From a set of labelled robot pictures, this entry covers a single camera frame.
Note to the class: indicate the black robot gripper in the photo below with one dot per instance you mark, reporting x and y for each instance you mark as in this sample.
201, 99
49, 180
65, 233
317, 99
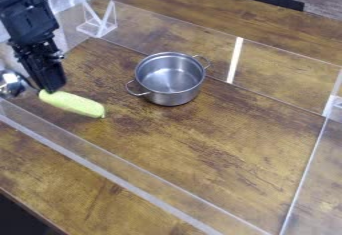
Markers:
30, 23

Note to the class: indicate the green handled metal spoon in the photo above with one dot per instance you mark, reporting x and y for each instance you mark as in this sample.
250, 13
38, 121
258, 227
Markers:
17, 86

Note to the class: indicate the small steel pot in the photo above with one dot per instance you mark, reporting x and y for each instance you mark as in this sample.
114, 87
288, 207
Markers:
170, 78

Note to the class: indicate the clear acrylic bracket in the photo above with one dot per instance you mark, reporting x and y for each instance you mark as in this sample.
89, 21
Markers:
98, 26

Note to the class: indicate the clear acrylic enclosure panel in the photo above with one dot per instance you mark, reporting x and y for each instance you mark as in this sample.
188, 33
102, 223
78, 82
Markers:
172, 198

